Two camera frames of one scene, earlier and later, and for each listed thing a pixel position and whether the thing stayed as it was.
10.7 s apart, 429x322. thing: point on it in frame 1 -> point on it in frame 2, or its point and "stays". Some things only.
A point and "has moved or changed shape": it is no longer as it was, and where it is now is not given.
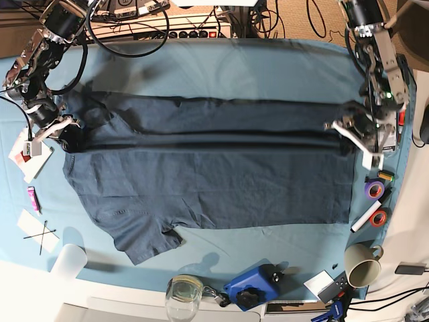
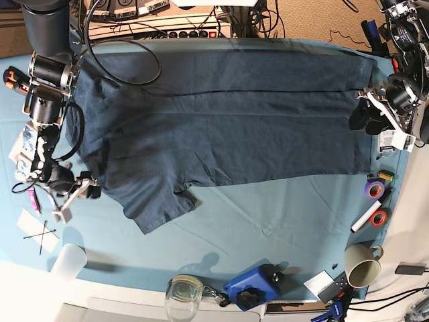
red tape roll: [383, 221] stays
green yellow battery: [386, 175] stays
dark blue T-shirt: [152, 164] has moved or changed shape
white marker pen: [366, 216] stays
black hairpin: [39, 234] stays
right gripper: [43, 115] -> [59, 181]
